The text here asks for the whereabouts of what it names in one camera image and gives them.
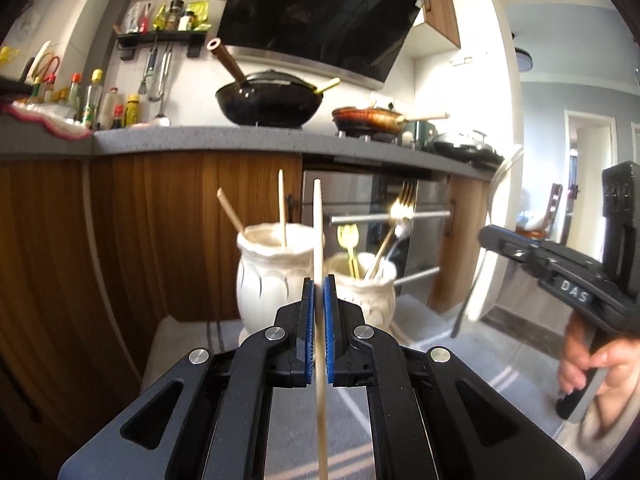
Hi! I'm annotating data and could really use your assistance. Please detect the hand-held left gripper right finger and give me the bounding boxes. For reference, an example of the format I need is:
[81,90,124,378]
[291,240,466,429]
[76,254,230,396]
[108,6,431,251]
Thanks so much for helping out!
[322,274,586,480]

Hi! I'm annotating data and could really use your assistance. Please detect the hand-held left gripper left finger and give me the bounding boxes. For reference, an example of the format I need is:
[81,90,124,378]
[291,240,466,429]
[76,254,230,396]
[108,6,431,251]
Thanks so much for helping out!
[57,276,317,480]

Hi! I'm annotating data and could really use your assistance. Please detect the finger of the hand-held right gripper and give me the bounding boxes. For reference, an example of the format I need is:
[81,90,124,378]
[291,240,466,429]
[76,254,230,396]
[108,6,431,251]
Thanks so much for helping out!
[478,224,545,256]
[500,247,551,286]

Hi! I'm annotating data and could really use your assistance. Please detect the cream ceramic utensil holder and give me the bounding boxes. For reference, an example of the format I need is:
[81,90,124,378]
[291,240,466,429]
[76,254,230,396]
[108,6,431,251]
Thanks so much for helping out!
[235,224,398,341]

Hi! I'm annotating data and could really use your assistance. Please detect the gold spoon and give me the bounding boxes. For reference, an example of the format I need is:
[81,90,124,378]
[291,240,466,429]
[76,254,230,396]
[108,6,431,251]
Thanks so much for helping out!
[336,224,362,280]

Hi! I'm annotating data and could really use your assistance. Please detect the gold fork yellow handle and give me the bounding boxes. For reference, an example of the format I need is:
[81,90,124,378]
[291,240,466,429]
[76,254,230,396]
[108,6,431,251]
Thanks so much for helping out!
[364,181,418,281]

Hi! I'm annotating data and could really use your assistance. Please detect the person's right hand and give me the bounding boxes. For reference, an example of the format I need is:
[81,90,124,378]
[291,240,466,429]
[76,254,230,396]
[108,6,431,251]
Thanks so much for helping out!
[556,332,640,428]

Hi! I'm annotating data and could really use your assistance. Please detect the wooden chair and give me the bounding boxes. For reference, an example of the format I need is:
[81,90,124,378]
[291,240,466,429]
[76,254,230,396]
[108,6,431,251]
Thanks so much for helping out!
[520,182,563,241]

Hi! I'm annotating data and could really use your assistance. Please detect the black lidded electric pan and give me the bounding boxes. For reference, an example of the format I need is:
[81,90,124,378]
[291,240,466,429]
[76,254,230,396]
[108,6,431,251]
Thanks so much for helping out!
[431,130,506,166]

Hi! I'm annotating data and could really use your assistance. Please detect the grey plaid cloth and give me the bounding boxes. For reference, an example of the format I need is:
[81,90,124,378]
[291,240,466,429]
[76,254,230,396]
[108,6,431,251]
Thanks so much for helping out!
[142,292,566,480]

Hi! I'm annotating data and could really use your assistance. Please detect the dark green kitchen appliance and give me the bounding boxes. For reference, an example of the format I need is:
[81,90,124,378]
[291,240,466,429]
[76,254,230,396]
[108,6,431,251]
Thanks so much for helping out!
[400,120,438,151]

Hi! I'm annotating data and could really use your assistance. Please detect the stainless built-in oven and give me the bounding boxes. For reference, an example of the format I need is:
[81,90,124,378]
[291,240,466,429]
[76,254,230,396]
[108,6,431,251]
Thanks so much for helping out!
[301,165,453,306]

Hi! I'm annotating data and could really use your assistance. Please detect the orange frying pan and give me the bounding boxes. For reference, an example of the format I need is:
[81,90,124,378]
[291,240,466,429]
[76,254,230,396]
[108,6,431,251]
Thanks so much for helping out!
[331,105,451,136]

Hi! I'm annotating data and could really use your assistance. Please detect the wooden upper cabinet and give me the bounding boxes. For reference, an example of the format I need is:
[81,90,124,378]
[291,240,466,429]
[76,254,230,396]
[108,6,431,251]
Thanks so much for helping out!
[350,0,462,48]

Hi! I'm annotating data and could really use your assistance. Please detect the hanging metal ladle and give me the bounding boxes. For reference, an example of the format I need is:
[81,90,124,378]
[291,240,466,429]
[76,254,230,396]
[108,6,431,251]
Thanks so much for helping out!
[152,95,172,127]

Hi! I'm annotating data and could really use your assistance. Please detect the black range hood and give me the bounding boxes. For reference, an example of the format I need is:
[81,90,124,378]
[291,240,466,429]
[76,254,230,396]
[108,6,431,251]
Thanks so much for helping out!
[217,0,421,86]

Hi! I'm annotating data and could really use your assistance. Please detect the hanging metal tongs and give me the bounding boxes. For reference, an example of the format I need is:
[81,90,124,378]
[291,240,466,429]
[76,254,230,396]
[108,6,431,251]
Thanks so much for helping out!
[149,45,174,102]

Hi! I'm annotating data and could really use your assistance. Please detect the hanging slotted spatula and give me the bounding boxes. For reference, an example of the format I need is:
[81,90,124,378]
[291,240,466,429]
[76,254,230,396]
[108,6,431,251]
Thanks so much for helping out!
[138,42,158,96]

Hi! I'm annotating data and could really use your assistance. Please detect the white plastic bottle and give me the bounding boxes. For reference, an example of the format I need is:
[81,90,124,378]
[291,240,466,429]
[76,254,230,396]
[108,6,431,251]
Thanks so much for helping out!
[100,87,121,130]

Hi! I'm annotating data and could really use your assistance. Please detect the yellow cap oil bottle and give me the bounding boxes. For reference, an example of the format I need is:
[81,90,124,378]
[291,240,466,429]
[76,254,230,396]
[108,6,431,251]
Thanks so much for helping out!
[82,69,104,130]

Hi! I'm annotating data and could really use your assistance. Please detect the red cap sauce bottle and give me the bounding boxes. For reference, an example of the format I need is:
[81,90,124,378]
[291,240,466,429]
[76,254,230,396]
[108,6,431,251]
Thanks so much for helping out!
[67,72,82,118]

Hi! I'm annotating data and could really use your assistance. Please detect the black flat tray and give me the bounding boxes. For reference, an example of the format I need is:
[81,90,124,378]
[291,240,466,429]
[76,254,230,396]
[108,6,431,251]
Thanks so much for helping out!
[0,75,33,96]

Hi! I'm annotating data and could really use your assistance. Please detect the black wok brown handle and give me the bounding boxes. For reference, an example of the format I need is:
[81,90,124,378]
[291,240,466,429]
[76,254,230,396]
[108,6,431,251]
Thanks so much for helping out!
[206,37,326,128]

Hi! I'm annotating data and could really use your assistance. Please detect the black wall shelf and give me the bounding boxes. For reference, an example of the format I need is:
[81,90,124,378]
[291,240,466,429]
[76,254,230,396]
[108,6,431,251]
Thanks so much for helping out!
[115,30,208,59]

